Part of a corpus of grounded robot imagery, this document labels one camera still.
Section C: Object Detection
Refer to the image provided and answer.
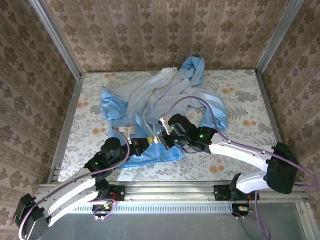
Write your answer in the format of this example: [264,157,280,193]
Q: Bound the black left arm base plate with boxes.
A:
[92,185,126,201]

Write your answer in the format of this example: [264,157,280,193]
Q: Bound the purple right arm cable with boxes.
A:
[164,95,320,240]

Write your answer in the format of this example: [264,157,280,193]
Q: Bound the floral table cloth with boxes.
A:
[57,69,291,182]

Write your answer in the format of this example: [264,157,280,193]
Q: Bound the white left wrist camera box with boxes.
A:
[119,124,136,141]

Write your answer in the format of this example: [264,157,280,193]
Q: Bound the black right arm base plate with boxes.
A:
[213,184,260,201]

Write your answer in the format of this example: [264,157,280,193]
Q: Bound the slotted grey cable duct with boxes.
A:
[72,202,233,215]

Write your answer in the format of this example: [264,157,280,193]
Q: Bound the aluminium table side rail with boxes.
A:
[254,69,296,182]
[46,72,85,185]

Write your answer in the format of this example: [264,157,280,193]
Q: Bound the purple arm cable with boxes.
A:
[164,95,320,240]
[17,126,131,240]

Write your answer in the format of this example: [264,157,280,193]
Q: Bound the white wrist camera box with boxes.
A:
[156,115,171,129]
[119,124,136,141]

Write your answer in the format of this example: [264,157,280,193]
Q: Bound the aluminium frame corner post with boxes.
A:
[27,0,84,79]
[254,0,305,74]

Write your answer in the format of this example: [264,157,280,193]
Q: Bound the aluminium frame cross rail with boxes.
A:
[34,181,310,204]

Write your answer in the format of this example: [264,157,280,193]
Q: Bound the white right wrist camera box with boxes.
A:
[156,115,171,129]

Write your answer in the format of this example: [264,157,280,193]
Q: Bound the grey metal panel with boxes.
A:
[23,196,314,240]

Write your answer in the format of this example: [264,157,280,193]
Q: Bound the light blue zip jacket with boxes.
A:
[99,56,229,171]

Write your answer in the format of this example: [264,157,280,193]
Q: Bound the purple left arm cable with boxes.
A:
[17,126,131,240]

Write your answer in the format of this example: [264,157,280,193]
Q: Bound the black connector box with wires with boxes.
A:
[231,203,253,218]
[91,202,117,219]

